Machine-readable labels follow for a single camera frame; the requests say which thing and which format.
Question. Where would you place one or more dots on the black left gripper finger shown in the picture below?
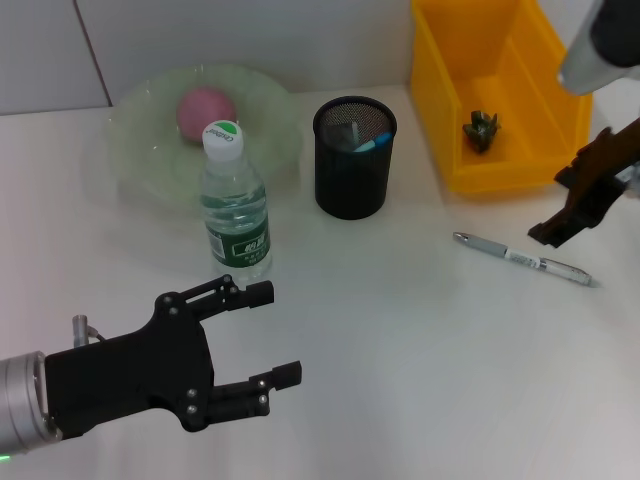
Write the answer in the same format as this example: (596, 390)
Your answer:
(240, 295)
(255, 395)

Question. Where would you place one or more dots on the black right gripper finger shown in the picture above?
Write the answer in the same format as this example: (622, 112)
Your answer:
(575, 167)
(560, 227)

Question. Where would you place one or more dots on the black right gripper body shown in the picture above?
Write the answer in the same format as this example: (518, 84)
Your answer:
(600, 175)

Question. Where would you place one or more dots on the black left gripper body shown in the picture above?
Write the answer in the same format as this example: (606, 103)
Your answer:
(135, 380)

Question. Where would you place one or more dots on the clear silver pen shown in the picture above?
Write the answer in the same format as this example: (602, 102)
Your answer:
(520, 257)

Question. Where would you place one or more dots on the clear green-label water bottle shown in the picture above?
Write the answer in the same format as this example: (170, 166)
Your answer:
(237, 225)

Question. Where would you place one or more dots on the pink peach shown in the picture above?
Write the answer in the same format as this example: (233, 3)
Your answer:
(200, 112)

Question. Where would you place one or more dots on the transparent plastic ruler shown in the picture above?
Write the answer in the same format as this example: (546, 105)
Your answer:
(345, 135)

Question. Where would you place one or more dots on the blue scissors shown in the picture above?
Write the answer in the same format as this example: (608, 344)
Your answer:
(377, 141)

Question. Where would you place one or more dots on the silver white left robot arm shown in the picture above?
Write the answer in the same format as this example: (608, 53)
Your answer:
(25, 400)

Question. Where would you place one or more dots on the black mesh pen holder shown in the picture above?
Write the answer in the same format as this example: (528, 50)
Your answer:
(352, 185)

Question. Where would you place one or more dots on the green glass fruit plate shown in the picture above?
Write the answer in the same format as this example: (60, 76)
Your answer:
(150, 125)

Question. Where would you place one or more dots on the yellow plastic bin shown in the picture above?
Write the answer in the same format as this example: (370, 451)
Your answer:
(525, 65)

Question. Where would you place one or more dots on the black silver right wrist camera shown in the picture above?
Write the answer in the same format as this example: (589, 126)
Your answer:
(600, 45)

